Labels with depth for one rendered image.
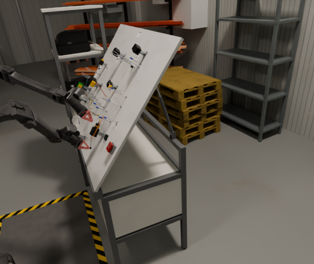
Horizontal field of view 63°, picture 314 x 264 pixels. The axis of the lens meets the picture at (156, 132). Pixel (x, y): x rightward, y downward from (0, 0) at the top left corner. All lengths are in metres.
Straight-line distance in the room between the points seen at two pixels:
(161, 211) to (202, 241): 0.62
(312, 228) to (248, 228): 0.55
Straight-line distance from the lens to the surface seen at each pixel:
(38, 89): 1.75
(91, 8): 2.54
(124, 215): 1.83
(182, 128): 3.54
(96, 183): 1.65
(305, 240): 2.65
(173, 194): 1.89
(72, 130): 1.63
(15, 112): 1.25
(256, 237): 2.54
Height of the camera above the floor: 1.89
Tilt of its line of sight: 28 degrees down
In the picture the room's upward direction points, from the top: 4 degrees counter-clockwise
